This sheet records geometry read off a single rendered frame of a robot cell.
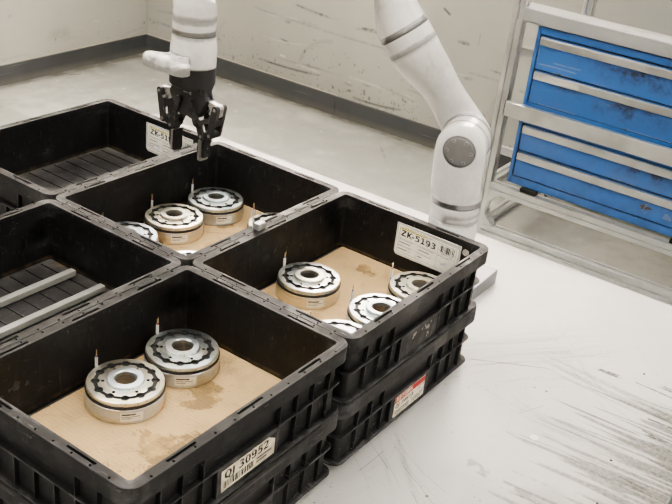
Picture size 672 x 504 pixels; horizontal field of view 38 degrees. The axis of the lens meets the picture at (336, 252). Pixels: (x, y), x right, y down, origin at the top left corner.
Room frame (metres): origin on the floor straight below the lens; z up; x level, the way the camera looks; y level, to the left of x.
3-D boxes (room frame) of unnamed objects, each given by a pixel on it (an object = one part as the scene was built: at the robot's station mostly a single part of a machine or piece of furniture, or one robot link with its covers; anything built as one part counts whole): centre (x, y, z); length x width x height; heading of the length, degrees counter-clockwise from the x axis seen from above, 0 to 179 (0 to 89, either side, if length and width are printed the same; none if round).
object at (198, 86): (1.52, 0.27, 1.10); 0.08 x 0.08 x 0.09
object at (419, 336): (1.34, -0.02, 0.87); 0.40 x 0.30 x 0.11; 147
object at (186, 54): (1.51, 0.28, 1.18); 0.11 x 0.09 x 0.06; 147
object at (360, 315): (1.30, -0.08, 0.86); 0.10 x 0.10 x 0.01
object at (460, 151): (1.67, -0.21, 0.97); 0.09 x 0.09 x 0.17; 75
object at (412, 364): (1.34, -0.02, 0.76); 0.40 x 0.30 x 0.12; 147
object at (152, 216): (1.54, 0.29, 0.86); 0.10 x 0.10 x 0.01
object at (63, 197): (1.50, 0.23, 0.92); 0.40 x 0.30 x 0.02; 147
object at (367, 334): (1.34, -0.02, 0.92); 0.40 x 0.30 x 0.02; 147
